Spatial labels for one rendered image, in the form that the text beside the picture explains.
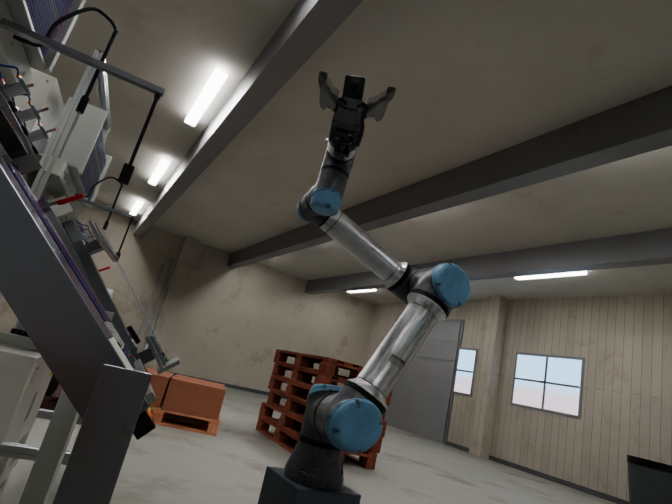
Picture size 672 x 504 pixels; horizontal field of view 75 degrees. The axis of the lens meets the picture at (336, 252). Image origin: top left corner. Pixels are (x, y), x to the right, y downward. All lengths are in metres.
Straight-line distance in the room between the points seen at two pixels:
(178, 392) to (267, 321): 7.38
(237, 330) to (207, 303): 1.04
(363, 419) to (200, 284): 10.53
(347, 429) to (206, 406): 3.87
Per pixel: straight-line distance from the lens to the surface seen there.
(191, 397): 4.82
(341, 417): 1.01
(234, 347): 11.70
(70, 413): 1.56
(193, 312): 11.39
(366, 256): 1.23
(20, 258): 0.59
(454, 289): 1.15
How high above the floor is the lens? 0.80
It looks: 16 degrees up
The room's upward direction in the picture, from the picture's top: 13 degrees clockwise
